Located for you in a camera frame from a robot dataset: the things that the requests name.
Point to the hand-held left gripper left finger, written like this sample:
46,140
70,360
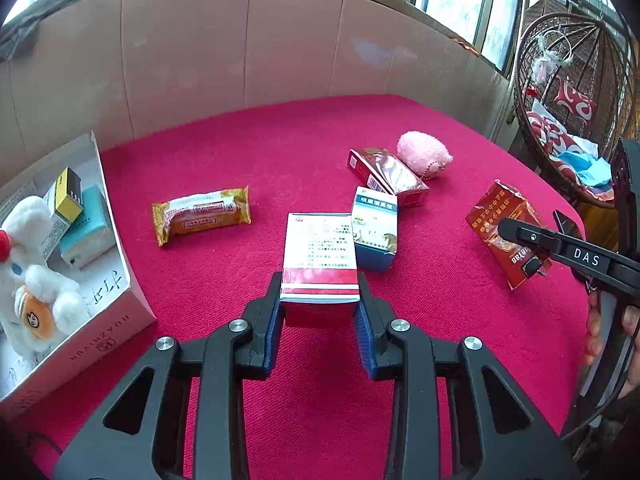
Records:
272,320

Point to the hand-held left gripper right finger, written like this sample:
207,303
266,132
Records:
365,332

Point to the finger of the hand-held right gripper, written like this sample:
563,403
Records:
567,225
555,250

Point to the torn red brown packet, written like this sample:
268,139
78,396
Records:
495,230

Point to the red white medicine box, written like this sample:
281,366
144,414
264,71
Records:
320,260

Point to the white cardboard box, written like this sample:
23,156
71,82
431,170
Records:
100,340

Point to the long white box red square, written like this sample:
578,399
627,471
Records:
50,240

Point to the long yellow grey box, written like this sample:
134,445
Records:
67,195

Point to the white plush toy orange face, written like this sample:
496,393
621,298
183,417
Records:
30,270

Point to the person's right hand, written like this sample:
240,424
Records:
591,330

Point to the blue cloth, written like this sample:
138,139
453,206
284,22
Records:
585,167

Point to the red patterned seat cushion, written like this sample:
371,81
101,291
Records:
547,132

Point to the blue white medicine box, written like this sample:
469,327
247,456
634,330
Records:
375,230

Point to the gold snack packet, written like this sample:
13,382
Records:
200,212

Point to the red cigarette pack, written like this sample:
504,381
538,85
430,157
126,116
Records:
390,177

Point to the rattan hanging chair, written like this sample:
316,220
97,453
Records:
525,70

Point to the red felt table cloth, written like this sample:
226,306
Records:
300,150

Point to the light teal box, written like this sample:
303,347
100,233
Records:
90,230

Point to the beige cardboard panel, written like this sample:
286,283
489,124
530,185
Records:
250,45

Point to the window with dark frame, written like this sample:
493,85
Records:
450,0

